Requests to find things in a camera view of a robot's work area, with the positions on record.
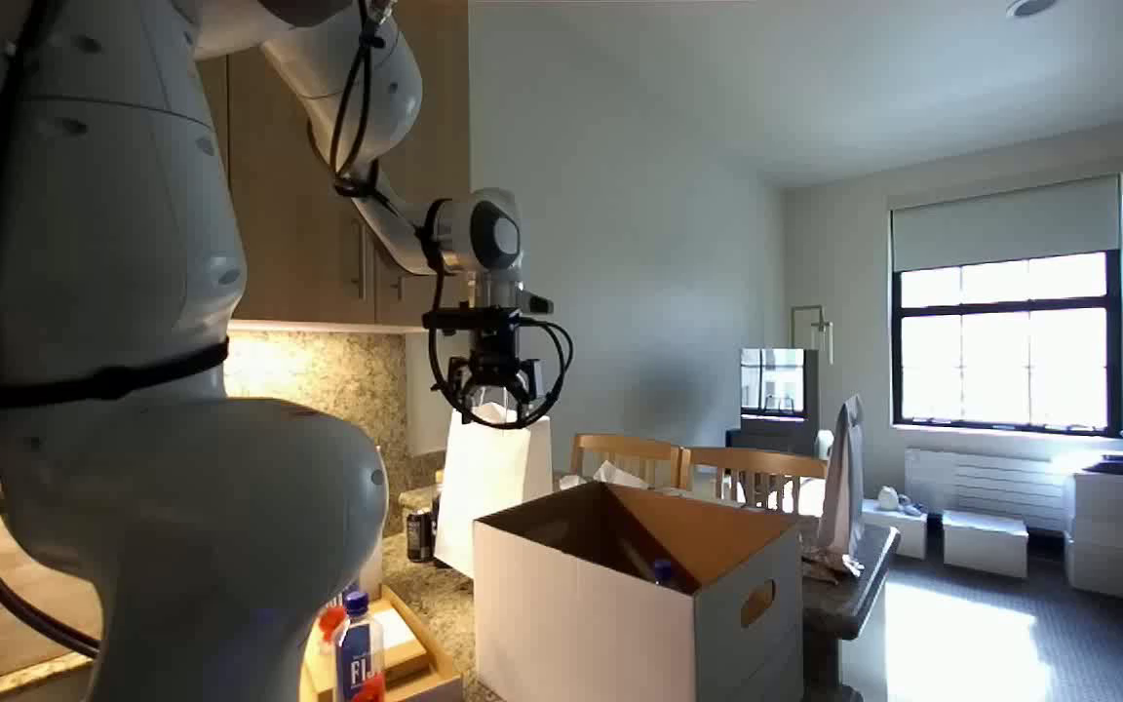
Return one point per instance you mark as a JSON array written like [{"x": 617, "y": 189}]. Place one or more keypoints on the white radiator cover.
[{"x": 994, "y": 488}]

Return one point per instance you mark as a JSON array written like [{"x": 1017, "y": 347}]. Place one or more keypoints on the white cardboard storage box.
[{"x": 562, "y": 627}]

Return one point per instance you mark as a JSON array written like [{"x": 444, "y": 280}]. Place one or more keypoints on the small television screen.
[{"x": 773, "y": 385}]

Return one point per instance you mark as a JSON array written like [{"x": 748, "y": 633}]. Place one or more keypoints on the white roller blind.
[{"x": 1009, "y": 221}]

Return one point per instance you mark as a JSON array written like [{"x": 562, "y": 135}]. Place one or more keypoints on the wooden upper kitchen cabinet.
[{"x": 289, "y": 221}]

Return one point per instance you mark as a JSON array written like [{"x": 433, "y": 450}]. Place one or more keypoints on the white drawer dresser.
[{"x": 1109, "y": 532}]

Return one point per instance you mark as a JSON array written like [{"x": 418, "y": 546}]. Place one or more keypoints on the dark jar with tan lid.
[{"x": 423, "y": 534}]

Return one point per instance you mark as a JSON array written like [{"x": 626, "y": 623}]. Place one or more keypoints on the dark television stand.
[{"x": 769, "y": 440}]

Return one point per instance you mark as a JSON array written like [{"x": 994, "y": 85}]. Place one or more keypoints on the white storage cube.
[
  {"x": 984, "y": 544},
  {"x": 900, "y": 532}
]

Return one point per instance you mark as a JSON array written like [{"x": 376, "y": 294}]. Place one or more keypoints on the round ceiling light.
[{"x": 1030, "y": 5}]

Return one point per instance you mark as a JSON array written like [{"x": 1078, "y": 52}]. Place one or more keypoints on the tan wooden board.
[{"x": 403, "y": 649}]

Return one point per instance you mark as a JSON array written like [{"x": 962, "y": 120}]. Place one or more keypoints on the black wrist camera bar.
[{"x": 491, "y": 315}]

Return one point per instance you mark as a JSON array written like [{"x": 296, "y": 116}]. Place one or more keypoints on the black framed window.
[{"x": 1009, "y": 345}]

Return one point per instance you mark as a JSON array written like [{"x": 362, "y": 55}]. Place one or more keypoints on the thin metal frame stand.
[{"x": 823, "y": 337}]

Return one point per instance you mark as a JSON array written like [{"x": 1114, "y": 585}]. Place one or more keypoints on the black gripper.
[{"x": 498, "y": 351}]

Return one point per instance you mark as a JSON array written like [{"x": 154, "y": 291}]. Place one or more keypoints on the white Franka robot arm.
[{"x": 133, "y": 521}]

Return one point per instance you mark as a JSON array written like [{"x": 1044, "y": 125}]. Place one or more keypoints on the white hanging cloth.
[{"x": 843, "y": 480}]

